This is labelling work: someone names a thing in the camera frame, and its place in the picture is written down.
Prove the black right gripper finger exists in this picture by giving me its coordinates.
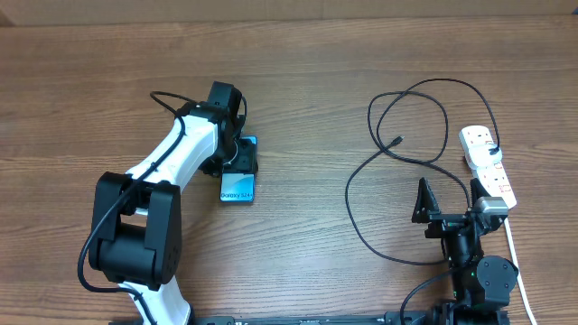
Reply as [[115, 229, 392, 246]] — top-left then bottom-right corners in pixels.
[[412, 178, 441, 223], [470, 178, 491, 211]]

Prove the Samsung Galaxy smartphone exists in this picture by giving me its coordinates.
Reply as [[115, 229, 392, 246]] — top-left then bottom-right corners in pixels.
[[219, 135, 259, 203]]

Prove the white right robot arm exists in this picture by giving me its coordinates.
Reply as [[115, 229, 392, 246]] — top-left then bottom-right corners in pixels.
[[399, 178, 519, 325]]

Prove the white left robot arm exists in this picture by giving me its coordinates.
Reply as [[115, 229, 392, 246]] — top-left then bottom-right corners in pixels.
[[77, 81, 258, 324]]

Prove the white charger plug adapter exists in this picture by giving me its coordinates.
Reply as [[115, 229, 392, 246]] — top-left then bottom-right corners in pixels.
[[464, 143, 503, 170]]

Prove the white power strip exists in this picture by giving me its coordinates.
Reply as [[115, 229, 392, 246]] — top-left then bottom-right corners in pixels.
[[459, 125, 517, 209]]

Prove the cardboard back panel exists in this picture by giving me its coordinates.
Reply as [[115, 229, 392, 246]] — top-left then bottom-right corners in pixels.
[[1, 0, 577, 26]]

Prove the white power strip cord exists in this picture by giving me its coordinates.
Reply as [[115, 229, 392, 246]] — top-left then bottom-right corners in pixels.
[[503, 216, 538, 325]]

